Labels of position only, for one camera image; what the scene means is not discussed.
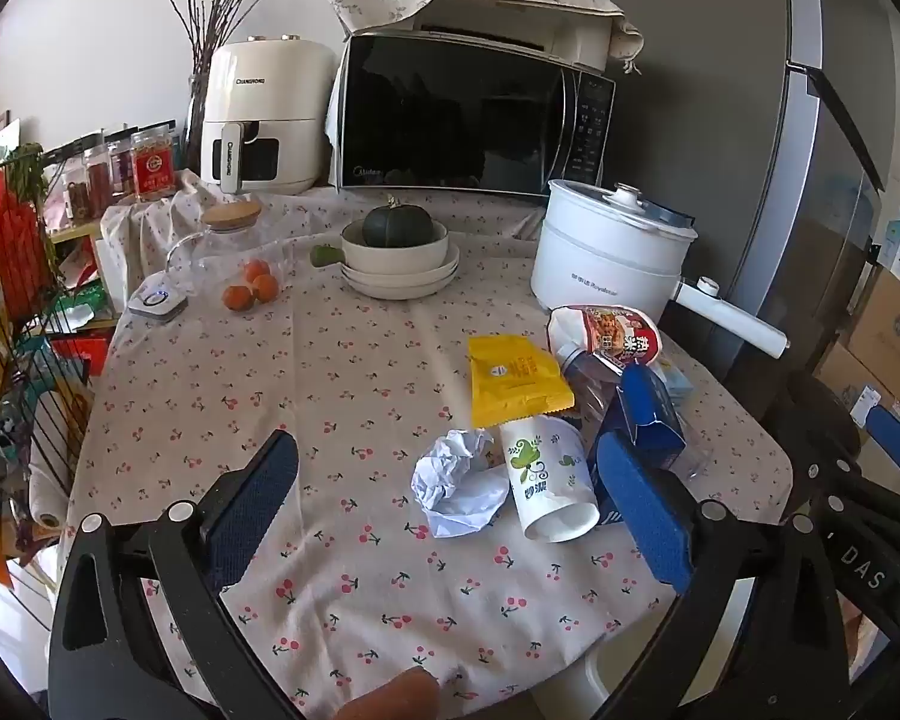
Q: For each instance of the glass jar with wooden lid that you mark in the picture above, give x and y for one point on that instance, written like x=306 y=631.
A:
x=231 y=214

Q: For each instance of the brown cardboard box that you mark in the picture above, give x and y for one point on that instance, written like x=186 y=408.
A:
x=847 y=375
x=896 y=330

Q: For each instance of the glass vase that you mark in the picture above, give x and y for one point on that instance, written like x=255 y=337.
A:
x=195 y=120

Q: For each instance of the dry branches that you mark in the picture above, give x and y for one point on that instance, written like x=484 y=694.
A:
x=210 y=22

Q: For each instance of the white paper cup green print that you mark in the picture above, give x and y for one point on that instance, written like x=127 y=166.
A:
x=547 y=480

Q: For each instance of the grey refrigerator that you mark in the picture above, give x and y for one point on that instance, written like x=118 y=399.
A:
x=720 y=127

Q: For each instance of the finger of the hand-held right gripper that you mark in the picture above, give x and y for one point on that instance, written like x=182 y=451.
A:
x=896 y=439
x=862 y=577

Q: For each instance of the cherry print tablecloth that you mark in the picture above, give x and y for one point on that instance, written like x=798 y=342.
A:
x=307 y=390

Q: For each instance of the red label spice jar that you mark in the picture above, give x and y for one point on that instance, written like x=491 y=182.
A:
x=152 y=165

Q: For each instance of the black microwave oven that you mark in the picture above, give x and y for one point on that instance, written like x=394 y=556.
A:
x=457 y=112

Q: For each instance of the clear jar of red spice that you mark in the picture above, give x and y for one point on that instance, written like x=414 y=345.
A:
x=121 y=169
x=96 y=184

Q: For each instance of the cream air fryer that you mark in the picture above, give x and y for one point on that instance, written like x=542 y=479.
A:
x=270 y=90

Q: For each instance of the dark green squash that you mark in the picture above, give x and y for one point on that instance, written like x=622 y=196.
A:
x=397 y=225

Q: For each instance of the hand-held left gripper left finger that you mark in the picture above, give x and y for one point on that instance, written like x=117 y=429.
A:
x=259 y=495

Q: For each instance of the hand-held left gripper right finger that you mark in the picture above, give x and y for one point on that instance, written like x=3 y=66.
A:
x=641 y=502

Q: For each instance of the blue and white carton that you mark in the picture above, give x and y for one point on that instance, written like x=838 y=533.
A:
x=645 y=397

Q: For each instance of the person's left hand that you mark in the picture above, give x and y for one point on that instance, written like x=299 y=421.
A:
x=397 y=697

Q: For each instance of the white paper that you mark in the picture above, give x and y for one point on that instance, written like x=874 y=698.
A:
x=450 y=480

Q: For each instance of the orange tangerine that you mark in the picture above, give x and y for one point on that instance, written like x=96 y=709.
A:
x=238 y=297
x=265 y=286
x=256 y=268

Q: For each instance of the yellow snack packet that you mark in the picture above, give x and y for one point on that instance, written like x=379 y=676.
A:
x=517 y=379

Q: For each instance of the white electric cooking pot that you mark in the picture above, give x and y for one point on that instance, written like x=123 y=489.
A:
x=600 y=262

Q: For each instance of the cream plate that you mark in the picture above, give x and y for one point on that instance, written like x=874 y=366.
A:
x=442 y=270
x=397 y=292

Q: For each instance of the red and white snack packet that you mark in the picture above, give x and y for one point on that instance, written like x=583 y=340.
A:
x=607 y=330

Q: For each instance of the white round-button device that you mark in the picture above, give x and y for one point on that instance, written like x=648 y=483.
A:
x=157 y=300

